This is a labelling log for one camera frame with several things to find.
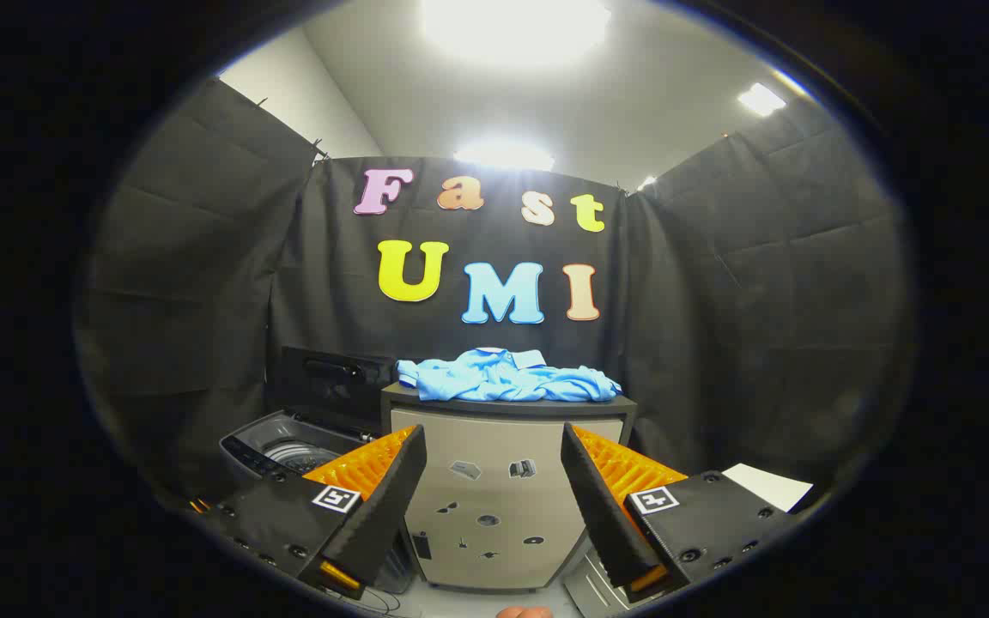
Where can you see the rectangular ceiling light panel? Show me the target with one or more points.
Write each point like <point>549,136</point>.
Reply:
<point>761,99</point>

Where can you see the beige cabinet with dark top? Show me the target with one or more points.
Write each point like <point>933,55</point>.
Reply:
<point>494,446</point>

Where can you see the black backdrop cloth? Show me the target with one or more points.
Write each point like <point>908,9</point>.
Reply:
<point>203,283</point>

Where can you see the grey top-load washing machine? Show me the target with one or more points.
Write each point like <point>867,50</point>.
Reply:
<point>288,446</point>

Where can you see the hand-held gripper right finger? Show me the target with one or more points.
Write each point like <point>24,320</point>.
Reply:
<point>602,506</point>

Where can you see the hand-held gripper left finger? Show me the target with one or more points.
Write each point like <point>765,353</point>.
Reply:
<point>383,506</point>

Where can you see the white paper sheet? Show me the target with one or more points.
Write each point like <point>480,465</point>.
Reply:
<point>769,485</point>

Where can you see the light blue polo shirt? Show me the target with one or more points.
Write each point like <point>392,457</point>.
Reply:
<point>503,382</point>

